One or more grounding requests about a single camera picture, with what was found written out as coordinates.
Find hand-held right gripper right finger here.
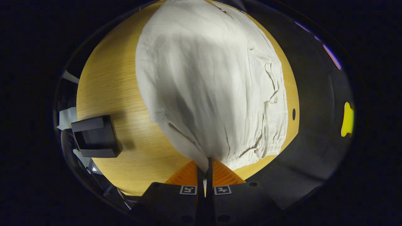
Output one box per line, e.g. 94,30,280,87
205,158,285,226

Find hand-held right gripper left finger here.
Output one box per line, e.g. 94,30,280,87
133,160,205,226

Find white jeans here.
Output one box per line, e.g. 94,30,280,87
135,0,289,173

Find black plastic holder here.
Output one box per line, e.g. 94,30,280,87
71,115,123,158

